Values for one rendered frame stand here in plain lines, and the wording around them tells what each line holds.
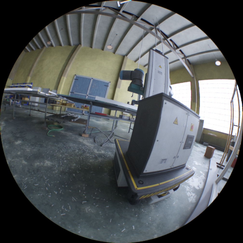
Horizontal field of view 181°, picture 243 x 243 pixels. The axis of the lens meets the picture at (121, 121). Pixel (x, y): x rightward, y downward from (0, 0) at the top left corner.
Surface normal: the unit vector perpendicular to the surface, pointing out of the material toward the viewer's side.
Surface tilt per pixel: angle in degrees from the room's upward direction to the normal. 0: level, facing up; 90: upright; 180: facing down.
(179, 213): 0
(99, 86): 90
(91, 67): 90
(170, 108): 90
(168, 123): 90
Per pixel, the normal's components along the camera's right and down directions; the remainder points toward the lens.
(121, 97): 0.36, 0.15
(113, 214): 0.21, -0.98
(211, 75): -0.91, -0.16
